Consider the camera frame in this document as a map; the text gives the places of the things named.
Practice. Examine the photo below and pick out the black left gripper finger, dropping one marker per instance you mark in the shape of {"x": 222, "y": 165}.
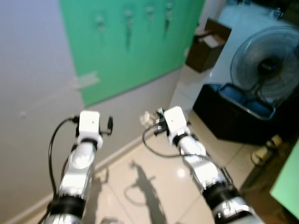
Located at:
{"x": 110, "y": 125}

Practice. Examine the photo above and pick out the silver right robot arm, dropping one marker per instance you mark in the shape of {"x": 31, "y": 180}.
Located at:
{"x": 205, "y": 172}

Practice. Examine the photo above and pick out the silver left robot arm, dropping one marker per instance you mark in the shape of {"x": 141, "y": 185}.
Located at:
{"x": 77, "y": 172}

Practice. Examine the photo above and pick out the pale tape strip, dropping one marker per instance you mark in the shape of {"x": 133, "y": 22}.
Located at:
{"x": 88, "y": 80}

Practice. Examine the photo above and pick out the black cabinet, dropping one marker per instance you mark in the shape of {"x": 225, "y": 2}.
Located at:
{"x": 233, "y": 123}

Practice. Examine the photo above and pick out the brown cardboard box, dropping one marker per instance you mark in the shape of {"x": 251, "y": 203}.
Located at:
{"x": 203, "y": 53}

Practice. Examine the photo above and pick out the grey blue-lined bin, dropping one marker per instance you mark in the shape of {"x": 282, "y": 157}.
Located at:
{"x": 250, "y": 107}

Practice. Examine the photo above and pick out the green table top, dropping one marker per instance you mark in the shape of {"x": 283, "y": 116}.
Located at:
{"x": 288, "y": 186}

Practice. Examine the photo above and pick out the beige slippers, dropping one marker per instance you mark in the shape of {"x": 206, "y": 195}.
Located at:
{"x": 264, "y": 151}

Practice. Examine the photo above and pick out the black standing fan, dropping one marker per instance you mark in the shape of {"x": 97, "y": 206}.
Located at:
{"x": 266, "y": 65}

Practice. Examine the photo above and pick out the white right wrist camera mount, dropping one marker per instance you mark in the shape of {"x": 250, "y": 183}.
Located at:
{"x": 175, "y": 119}

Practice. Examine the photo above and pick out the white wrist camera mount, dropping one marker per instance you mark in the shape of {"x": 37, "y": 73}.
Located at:
{"x": 89, "y": 125}
{"x": 175, "y": 119}

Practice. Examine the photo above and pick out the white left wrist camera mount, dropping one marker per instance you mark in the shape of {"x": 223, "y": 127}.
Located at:
{"x": 89, "y": 125}

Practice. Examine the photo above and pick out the green wall board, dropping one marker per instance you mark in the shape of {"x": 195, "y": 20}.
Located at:
{"x": 131, "y": 65}

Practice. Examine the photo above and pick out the clear wall hook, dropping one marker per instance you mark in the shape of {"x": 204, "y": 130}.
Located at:
{"x": 168, "y": 8}
{"x": 100, "y": 22}
{"x": 128, "y": 17}
{"x": 149, "y": 13}

